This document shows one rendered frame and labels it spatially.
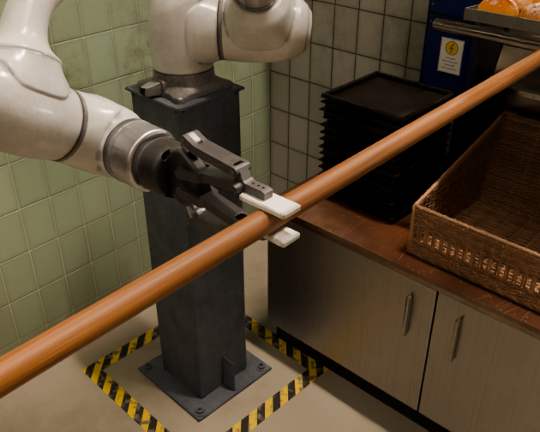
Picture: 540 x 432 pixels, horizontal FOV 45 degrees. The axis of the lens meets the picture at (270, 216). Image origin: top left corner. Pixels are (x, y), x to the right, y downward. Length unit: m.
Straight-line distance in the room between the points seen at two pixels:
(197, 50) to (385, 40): 0.83
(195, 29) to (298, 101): 1.03
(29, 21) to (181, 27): 0.74
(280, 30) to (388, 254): 0.67
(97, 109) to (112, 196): 1.34
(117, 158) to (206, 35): 0.75
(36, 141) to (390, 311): 1.25
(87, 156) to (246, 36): 0.72
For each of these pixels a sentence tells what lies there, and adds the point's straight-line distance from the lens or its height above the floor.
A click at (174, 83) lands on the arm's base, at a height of 1.04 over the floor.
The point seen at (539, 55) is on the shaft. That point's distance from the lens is 1.36.
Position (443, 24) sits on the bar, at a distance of 1.68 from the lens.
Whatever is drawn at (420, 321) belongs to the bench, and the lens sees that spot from 1.83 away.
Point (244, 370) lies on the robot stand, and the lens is 2.24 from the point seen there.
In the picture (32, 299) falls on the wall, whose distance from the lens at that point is 2.23.
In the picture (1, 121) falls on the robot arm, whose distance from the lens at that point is 0.83.
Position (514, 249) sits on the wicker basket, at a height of 0.72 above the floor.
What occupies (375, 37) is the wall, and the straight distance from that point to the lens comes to 2.26.
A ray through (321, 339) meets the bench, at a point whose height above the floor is 0.16.
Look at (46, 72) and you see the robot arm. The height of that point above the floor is 1.32.
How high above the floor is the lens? 1.59
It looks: 31 degrees down
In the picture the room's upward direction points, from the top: straight up
